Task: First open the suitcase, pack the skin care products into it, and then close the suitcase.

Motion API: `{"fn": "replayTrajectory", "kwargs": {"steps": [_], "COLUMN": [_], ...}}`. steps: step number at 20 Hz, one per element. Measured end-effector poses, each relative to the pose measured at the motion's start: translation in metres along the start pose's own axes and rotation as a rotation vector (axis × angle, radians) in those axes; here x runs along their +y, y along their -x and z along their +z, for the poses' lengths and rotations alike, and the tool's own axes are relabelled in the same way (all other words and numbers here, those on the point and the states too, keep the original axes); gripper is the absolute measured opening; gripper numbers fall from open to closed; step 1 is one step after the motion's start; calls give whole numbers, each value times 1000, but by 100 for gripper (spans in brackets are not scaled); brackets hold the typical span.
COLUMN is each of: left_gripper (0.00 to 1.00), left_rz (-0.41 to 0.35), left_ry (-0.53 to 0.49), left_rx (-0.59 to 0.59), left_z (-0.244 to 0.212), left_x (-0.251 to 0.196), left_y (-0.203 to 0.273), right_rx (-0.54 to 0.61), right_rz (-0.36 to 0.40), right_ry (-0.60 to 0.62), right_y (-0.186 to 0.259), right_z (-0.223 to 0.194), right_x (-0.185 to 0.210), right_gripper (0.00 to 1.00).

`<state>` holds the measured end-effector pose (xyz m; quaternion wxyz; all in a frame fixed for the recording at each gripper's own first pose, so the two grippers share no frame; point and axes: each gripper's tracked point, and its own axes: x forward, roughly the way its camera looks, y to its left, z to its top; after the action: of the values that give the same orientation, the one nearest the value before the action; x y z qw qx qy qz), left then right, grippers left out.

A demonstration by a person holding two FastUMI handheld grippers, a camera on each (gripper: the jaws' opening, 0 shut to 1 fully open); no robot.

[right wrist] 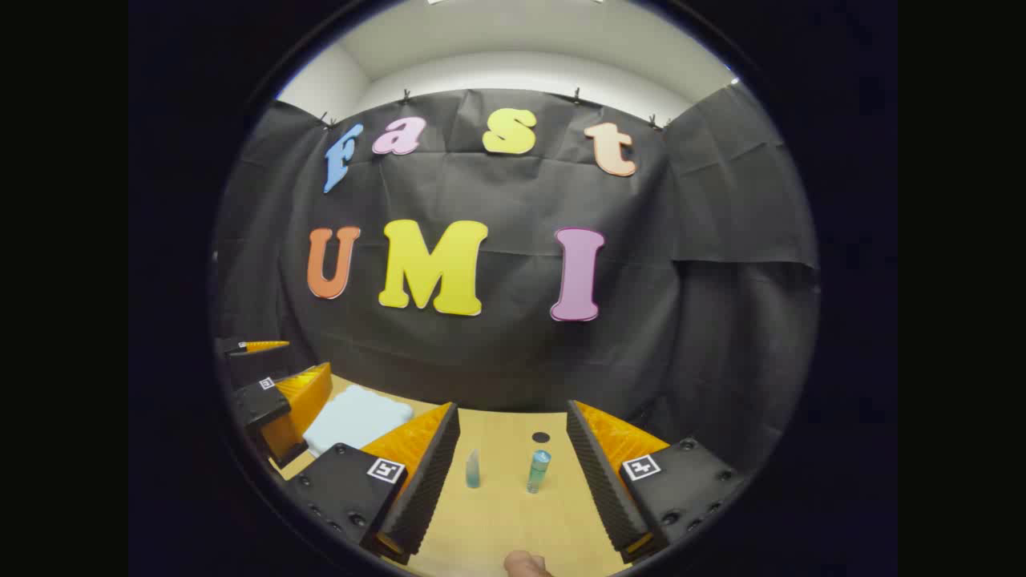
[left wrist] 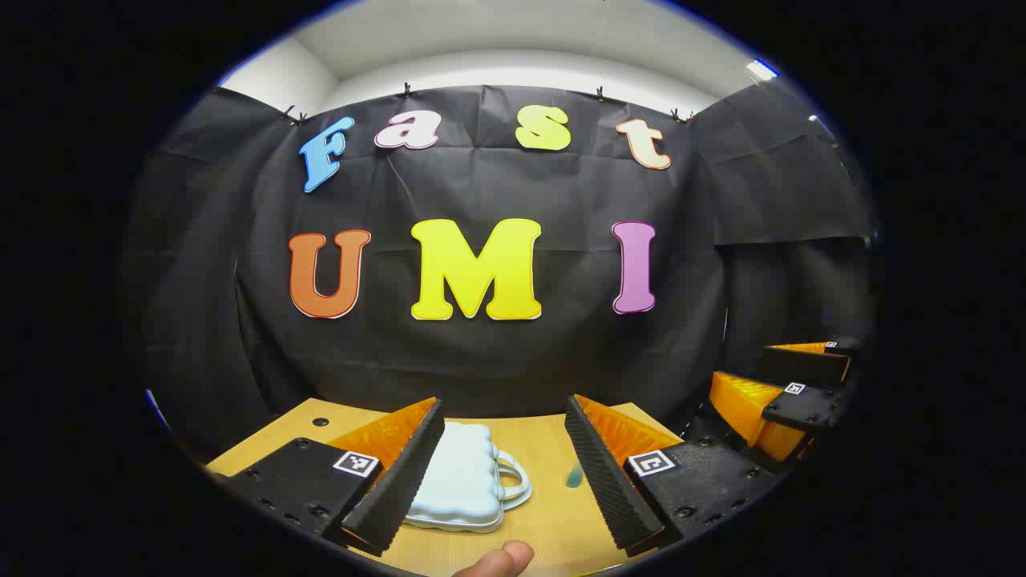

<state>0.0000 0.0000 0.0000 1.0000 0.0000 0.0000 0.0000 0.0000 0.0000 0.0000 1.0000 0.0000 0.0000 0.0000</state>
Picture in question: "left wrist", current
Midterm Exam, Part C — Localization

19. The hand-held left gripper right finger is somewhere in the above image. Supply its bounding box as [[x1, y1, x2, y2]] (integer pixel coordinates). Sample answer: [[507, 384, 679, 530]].
[[565, 393, 782, 558]]

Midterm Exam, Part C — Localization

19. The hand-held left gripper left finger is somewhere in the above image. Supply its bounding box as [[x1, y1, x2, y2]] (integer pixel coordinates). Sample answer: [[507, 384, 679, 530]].
[[210, 397, 445, 558]]

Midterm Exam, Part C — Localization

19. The light blue suitcase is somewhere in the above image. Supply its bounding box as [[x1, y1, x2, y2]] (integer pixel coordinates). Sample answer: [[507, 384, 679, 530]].
[[403, 422, 532, 535]]

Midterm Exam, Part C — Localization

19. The black backdrop cloth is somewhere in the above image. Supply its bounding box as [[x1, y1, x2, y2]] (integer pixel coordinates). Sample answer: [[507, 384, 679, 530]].
[[120, 80, 883, 466]]

